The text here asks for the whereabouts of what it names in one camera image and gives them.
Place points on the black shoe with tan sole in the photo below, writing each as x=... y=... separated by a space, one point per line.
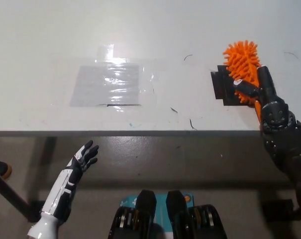
x=1 y=169

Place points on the black metal frame bar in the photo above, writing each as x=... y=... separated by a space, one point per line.
x=11 y=194

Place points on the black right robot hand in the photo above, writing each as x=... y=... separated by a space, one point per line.
x=274 y=117

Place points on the taped clear plastic sheet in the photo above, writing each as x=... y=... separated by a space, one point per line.
x=105 y=87

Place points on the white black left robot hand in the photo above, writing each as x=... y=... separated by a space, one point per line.
x=65 y=185

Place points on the black tape patch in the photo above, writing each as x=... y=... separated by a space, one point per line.
x=222 y=84

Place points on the orange microfibre duster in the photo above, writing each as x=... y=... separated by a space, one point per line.
x=242 y=62

